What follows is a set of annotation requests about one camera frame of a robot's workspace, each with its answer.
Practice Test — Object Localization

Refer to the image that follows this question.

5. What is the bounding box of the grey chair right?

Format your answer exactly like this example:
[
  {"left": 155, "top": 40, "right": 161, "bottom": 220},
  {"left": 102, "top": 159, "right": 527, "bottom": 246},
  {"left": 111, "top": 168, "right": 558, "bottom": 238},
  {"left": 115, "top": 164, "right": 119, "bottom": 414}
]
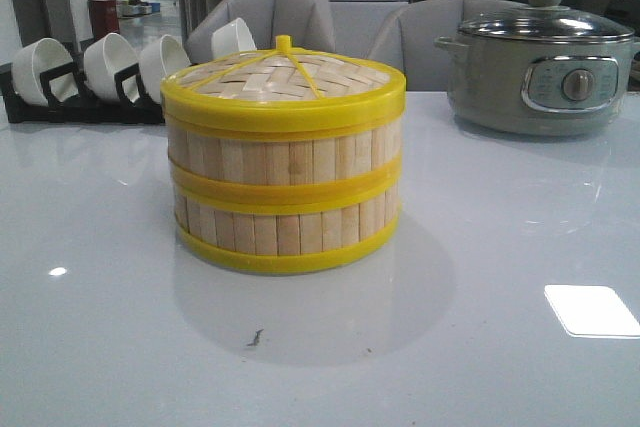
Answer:
[{"left": 367, "top": 0, "right": 518, "bottom": 91}]

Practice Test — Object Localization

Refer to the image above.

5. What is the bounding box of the grey chair left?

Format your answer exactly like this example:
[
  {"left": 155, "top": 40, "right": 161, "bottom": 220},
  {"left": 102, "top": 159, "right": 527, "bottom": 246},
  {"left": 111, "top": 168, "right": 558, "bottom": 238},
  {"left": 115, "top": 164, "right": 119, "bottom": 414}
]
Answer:
[{"left": 184, "top": 0, "right": 336, "bottom": 64}]

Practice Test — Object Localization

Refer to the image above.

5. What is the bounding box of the grey-green electric cooking pot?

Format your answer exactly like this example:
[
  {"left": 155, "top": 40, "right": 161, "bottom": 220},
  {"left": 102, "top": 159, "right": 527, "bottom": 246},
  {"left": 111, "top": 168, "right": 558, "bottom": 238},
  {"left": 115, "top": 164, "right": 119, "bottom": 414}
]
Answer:
[{"left": 434, "top": 34, "right": 639, "bottom": 136}]

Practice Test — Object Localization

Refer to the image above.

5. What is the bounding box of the woven bamboo steamer lid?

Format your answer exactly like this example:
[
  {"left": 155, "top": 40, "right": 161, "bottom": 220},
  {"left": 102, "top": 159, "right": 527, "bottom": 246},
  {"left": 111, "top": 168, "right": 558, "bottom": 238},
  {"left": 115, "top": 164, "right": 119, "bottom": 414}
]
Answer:
[{"left": 161, "top": 35, "right": 406, "bottom": 141}]

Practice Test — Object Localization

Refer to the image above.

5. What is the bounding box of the bamboo steamer basket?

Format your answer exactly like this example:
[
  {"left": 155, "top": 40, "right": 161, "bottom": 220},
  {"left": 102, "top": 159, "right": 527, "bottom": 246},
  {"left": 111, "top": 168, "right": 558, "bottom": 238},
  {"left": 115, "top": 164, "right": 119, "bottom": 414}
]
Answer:
[
  {"left": 168, "top": 117, "right": 402, "bottom": 205},
  {"left": 174, "top": 184, "right": 401, "bottom": 275}
]

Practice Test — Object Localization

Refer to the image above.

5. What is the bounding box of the black dish rack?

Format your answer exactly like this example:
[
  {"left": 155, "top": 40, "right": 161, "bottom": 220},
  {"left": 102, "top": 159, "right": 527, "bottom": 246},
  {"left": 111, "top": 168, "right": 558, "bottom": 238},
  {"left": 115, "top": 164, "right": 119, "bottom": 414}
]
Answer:
[{"left": 1, "top": 61, "right": 164, "bottom": 124}]

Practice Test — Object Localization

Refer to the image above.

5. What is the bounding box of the red bin background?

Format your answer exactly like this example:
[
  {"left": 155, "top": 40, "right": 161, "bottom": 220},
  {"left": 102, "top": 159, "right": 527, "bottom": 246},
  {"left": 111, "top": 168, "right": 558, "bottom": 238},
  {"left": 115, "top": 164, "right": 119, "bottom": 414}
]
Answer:
[{"left": 87, "top": 0, "right": 120, "bottom": 41}]

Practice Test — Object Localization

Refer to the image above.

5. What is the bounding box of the grey chair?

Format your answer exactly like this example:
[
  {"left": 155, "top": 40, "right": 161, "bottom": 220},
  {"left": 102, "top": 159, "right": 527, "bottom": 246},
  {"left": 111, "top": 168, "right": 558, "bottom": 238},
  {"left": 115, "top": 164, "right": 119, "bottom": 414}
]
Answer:
[
  {"left": 184, "top": 0, "right": 336, "bottom": 64},
  {"left": 367, "top": 0, "right": 518, "bottom": 91}
]

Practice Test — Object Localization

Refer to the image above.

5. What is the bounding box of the glass pot lid with knob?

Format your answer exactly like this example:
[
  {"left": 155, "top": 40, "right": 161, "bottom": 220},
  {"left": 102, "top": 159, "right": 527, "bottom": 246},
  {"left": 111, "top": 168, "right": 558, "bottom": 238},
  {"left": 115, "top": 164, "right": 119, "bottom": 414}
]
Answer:
[{"left": 458, "top": 0, "right": 634, "bottom": 43}]

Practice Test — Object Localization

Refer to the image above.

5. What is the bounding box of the white bowl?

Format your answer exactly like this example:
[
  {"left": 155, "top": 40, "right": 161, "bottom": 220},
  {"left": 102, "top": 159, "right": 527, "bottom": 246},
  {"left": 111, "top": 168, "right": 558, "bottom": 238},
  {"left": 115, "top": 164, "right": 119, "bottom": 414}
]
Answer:
[
  {"left": 83, "top": 32, "right": 138, "bottom": 102},
  {"left": 139, "top": 34, "right": 191, "bottom": 104},
  {"left": 11, "top": 38, "right": 72, "bottom": 106}
]

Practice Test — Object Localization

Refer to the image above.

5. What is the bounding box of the white bowl right end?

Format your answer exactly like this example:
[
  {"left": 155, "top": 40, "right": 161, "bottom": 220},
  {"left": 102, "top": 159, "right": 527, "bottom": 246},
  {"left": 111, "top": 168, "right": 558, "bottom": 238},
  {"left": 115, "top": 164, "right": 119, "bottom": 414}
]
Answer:
[{"left": 211, "top": 17, "right": 256, "bottom": 59}]

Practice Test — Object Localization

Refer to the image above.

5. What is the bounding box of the white bowl far left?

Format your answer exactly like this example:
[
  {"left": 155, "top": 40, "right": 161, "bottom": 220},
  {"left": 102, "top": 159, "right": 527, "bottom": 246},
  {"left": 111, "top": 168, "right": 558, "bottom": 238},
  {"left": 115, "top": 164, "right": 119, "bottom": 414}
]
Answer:
[{"left": 11, "top": 38, "right": 72, "bottom": 106}]

